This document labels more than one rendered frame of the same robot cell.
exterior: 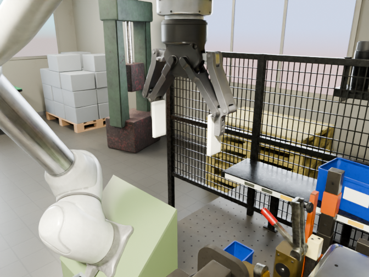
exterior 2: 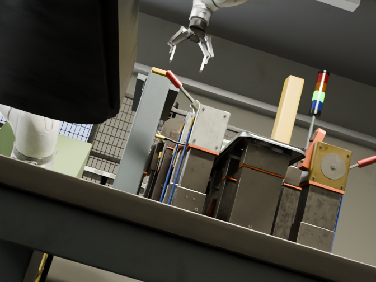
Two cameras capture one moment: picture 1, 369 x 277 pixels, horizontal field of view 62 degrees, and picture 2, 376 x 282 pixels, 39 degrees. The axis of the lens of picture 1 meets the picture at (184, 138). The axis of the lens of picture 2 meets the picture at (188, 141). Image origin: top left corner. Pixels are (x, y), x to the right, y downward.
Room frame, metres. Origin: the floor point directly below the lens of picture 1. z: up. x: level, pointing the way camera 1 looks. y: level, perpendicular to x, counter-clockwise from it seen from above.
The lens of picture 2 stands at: (-0.95, 1.49, 0.59)
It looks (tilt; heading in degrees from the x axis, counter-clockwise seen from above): 15 degrees up; 312
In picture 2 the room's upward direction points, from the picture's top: 16 degrees clockwise
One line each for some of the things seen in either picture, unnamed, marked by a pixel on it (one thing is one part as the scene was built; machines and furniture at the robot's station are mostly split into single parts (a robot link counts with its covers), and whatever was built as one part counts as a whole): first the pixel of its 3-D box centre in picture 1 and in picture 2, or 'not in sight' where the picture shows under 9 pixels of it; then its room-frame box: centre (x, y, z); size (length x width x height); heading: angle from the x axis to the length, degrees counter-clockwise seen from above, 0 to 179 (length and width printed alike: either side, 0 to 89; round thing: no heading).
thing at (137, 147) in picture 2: not in sight; (137, 147); (0.15, 0.47, 0.92); 0.08 x 0.08 x 0.44; 47
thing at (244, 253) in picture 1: (236, 260); not in sight; (1.03, -0.22, 0.74); 0.11 x 0.10 x 0.09; 137
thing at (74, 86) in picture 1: (79, 88); not in sight; (5.75, 1.98, 0.63); 1.28 x 0.89 x 1.27; 45
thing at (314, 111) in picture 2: not in sight; (315, 110); (0.59, -1.27, 1.81); 0.07 x 0.07 x 0.53
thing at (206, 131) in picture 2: not in sight; (190, 172); (-0.03, 0.43, 0.88); 0.12 x 0.07 x 0.36; 47
